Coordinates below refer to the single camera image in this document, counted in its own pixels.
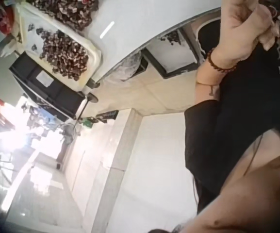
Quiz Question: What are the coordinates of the person's left hand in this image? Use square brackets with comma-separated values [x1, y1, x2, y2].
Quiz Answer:
[213, 0, 280, 68]

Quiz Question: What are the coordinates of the black crate with white liner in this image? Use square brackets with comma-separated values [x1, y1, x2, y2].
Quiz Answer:
[141, 27, 205, 80]

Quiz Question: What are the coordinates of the clear plastic bag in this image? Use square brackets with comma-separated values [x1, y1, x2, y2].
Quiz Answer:
[119, 52, 147, 80]

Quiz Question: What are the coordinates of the black table leg with foot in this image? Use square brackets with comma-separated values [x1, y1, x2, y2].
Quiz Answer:
[74, 80, 99, 121]

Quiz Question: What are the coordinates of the large heap of dark parts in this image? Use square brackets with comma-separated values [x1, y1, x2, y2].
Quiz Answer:
[32, 0, 99, 31]

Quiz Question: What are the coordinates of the green box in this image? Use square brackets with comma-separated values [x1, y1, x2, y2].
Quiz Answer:
[81, 116, 99, 129]

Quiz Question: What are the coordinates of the pile of dark small parts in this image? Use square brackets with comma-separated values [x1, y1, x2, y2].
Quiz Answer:
[39, 30, 90, 80]

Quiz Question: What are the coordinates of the black plastic crate with label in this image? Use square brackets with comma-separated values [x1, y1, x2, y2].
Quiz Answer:
[8, 51, 88, 120]

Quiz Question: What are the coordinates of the white tray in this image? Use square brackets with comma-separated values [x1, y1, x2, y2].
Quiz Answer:
[17, 4, 102, 91]

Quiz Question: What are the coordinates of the red container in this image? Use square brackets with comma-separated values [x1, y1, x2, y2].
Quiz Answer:
[0, 3, 20, 37]

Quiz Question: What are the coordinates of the dark red beaded bracelet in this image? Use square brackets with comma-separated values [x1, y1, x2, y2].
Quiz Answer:
[206, 47, 239, 73]

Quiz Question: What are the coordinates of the thin string bracelet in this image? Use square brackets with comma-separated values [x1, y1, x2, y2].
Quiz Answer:
[196, 81, 220, 96]

